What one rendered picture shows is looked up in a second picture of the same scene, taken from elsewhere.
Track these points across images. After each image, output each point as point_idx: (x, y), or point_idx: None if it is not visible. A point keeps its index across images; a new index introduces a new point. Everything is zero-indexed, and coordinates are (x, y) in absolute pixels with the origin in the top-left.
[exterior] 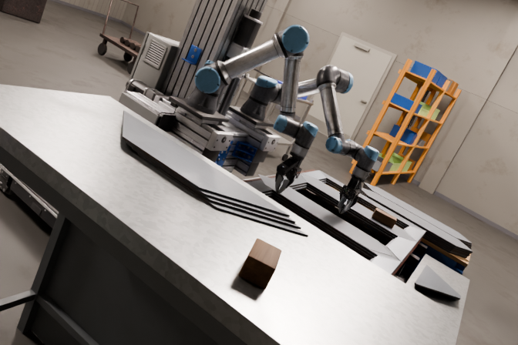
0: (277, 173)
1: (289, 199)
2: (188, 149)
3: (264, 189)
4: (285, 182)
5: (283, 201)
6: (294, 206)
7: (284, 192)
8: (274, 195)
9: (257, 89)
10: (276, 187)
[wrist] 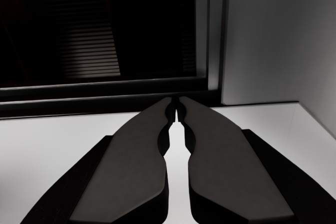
0: (326, 211)
1: (81, 114)
2: None
3: None
4: (127, 169)
5: (116, 90)
6: (37, 98)
7: (172, 170)
8: (189, 87)
9: None
10: (200, 104)
